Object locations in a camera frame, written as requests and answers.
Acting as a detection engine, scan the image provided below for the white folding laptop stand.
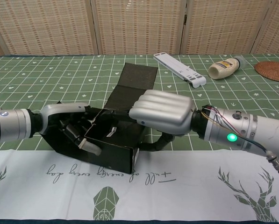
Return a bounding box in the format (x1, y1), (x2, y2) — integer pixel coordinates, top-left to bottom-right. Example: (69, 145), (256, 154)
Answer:
(153, 52), (207, 89)

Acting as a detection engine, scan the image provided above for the woven bamboo folding screen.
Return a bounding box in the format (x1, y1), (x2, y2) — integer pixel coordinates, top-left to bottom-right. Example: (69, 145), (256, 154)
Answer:
(0, 0), (279, 57)

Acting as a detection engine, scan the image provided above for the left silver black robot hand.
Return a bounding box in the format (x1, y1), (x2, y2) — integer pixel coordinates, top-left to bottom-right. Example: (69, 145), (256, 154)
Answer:
(30, 101), (101, 156)

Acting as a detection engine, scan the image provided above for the round woven rattan coaster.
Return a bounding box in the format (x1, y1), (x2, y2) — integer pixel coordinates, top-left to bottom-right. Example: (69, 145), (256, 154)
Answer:
(254, 61), (279, 83)

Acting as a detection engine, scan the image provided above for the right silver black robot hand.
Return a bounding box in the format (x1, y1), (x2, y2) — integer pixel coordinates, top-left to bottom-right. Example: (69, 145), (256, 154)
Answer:
(111, 90), (196, 152)

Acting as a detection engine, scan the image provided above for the green white printed tablecloth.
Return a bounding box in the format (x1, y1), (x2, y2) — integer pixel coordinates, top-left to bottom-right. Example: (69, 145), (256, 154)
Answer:
(0, 54), (279, 224)

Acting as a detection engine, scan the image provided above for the cream mayonnaise squeeze bottle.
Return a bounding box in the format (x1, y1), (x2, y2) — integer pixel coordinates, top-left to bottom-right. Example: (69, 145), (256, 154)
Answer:
(208, 56), (247, 80)

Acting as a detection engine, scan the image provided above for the black foldable cardboard box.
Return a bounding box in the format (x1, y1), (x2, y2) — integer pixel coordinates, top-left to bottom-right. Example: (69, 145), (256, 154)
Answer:
(43, 62), (158, 175)

